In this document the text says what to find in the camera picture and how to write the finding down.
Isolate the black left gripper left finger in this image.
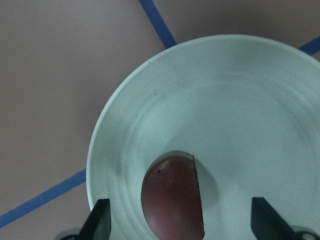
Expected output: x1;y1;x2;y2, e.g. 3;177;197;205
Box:
79;199;111;240

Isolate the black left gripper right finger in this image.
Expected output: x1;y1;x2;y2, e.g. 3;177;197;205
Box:
251;197;298;240

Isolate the brown bun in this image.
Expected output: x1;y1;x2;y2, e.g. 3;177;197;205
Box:
140;150;205;240

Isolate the light green plate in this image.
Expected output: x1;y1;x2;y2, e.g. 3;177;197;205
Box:
86;35;320;240

